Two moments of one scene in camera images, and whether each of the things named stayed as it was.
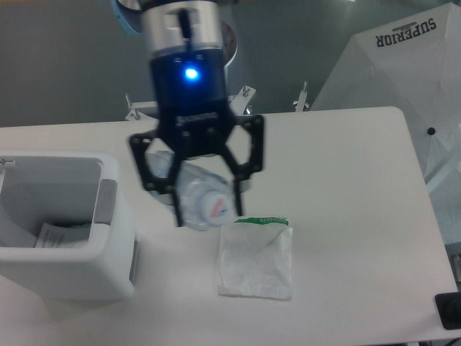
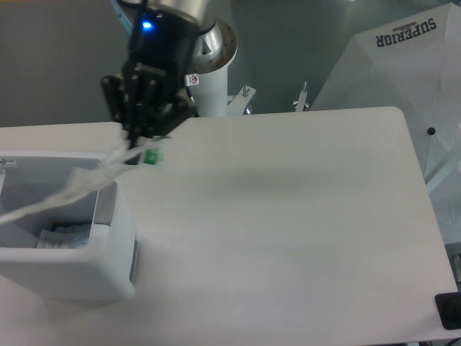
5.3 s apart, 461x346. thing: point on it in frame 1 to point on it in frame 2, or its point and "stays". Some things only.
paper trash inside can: [56, 236] stays
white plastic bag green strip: [255, 258] to [140, 152]
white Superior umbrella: [413, 63] stays
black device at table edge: [449, 305] stays
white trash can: [73, 187] stays
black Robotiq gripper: [194, 115] to [154, 73]
